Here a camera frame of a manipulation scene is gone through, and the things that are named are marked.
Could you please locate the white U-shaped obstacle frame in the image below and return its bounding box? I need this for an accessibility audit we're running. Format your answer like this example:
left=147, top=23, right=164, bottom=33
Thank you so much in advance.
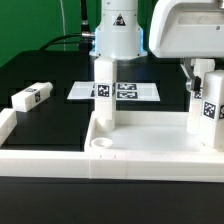
left=0, top=108, right=224, bottom=184

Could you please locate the white desk top tray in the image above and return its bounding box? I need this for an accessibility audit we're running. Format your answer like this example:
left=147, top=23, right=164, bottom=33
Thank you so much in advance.
left=84, top=111, right=224, bottom=153

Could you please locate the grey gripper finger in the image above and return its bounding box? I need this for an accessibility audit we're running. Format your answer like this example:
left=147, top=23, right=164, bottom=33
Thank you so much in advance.
left=180, top=58, right=201, bottom=92

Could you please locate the black upright connector cable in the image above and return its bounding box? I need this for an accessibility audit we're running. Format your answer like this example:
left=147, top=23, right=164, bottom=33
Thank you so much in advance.
left=80, top=0, right=91, bottom=34

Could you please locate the white thin cable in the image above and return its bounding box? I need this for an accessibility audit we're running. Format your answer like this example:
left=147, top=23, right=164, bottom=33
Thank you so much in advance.
left=59, top=0, right=67, bottom=52

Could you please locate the white marker base sheet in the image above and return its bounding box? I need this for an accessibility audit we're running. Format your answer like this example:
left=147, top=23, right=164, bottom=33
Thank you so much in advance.
left=68, top=81, right=160, bottom=102

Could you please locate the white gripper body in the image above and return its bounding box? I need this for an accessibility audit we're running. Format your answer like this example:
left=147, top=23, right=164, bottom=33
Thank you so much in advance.
left=149, top=0, right=224, bottom=58

